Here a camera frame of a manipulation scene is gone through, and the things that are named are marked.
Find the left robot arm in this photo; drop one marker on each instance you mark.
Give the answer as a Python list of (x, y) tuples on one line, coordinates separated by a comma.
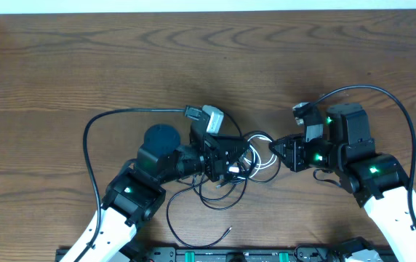
[(133, 197)]

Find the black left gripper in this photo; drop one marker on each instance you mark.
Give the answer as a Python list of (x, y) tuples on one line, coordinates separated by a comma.
[(213, 159)]

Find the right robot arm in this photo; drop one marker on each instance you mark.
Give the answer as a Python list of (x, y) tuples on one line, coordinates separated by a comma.
[(342, 143)]

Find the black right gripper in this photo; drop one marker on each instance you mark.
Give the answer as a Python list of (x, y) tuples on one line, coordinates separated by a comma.
[(299, 153)]

